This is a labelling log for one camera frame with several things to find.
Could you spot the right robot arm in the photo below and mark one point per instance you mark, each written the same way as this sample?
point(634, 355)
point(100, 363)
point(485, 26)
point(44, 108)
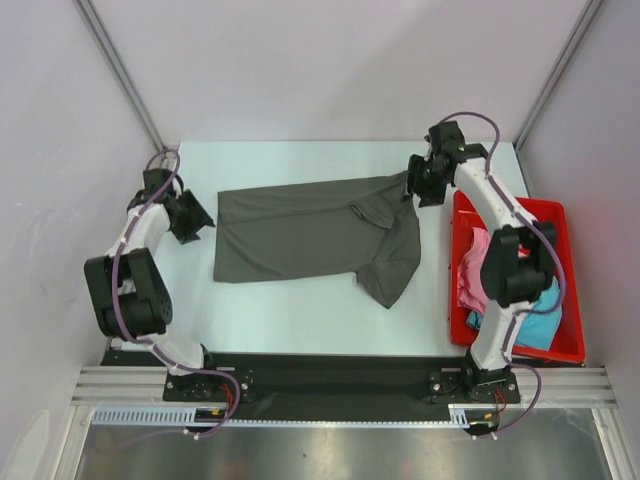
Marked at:
point(521, 262)

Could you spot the right cable duct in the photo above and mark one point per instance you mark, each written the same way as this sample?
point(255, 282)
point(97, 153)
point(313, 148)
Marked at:
point(480, 414)

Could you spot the blue t shirt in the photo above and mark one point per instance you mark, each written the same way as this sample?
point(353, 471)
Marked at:
point(537, 331)

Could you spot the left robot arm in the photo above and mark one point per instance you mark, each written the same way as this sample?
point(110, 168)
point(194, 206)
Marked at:
point(128, 295)

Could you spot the red plastic bin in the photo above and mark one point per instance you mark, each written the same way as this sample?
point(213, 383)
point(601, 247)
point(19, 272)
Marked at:
point(568, 345)

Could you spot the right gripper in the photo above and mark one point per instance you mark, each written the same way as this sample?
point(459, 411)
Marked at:
point(415, 183)

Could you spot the cable duct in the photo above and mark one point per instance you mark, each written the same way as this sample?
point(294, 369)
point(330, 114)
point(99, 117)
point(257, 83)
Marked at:
point(191, 417)
point(480, 414)

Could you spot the left aluminium corner post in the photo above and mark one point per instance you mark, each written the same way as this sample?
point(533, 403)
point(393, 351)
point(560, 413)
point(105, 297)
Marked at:
point(109, 51)

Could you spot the pink t shirt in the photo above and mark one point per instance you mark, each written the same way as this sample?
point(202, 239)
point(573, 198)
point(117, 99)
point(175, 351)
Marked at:
point(472, 270)

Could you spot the left cable duct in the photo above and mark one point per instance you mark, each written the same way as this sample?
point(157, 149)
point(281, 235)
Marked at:
point(191, 417)

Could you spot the aluminium corner post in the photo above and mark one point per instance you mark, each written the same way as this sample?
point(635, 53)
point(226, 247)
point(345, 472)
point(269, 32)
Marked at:
point(109, 51)
point(570, 48)

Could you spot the dark grey t shirt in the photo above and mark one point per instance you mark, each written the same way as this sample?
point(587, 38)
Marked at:
point(364, 226)

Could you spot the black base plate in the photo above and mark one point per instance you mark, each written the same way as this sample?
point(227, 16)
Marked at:
point(334, 388)

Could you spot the right aluminium corner post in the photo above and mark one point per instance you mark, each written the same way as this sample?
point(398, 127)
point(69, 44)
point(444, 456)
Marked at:
point(570, 48)

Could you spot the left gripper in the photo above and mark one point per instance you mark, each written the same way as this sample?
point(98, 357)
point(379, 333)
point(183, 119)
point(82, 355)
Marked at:
point(200, 219)

